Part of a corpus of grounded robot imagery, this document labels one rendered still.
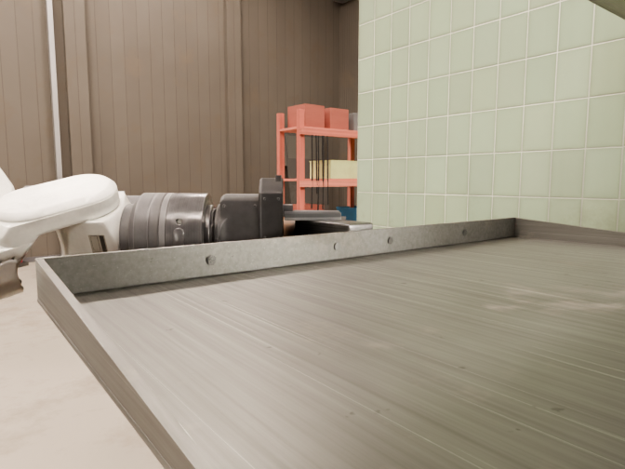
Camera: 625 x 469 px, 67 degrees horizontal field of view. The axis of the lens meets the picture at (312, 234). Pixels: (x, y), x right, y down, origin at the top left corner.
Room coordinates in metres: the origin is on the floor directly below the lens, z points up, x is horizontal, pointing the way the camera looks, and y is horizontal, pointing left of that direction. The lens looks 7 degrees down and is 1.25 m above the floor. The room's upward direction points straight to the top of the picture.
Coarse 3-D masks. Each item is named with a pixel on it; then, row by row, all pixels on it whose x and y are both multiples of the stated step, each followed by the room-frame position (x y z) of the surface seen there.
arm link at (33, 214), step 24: (24, 192) 0.45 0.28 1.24; (48, 192) 0.46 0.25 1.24; (72, 192) 0.46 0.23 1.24; (96, 192) 0.46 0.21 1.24; (0, 216) 0.42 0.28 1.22; (24, 216) 0.42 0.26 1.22; (48, 216) 0.43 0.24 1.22; (72, 216) 0.44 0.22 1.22; (96, 216) 0.46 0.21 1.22; (0, 240) 0.41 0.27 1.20; (24, 240) 0.42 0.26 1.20; (0, 264) 0.41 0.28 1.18; (0, 288) 0.42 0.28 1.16
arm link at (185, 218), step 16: (272, 192) 0.48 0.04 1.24; (176, 208) 0.47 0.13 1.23; (192, 208) 0.47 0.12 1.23; (208, 208) 0.49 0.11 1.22; (224, 208) 0.48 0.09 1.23; (240, 208) 0.48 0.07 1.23; (256, 208) 0.48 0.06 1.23; (272, 208) 0.48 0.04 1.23; (160, 224) 0.46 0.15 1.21; (176, 224) 0.46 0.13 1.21; (192, 224) 0.46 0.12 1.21; (208, 224) 0.47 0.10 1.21; (224, 224) 0.47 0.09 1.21; (240, 224) 0.48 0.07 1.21; (256, 224) 0.48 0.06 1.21; (272, 224) 0.48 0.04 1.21; (160, 240) 0.45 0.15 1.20; (176, 240) 0.45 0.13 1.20; (192, 240) 0.46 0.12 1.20; (208, 240) 0.47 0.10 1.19; (224, 240) 0.47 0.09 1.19
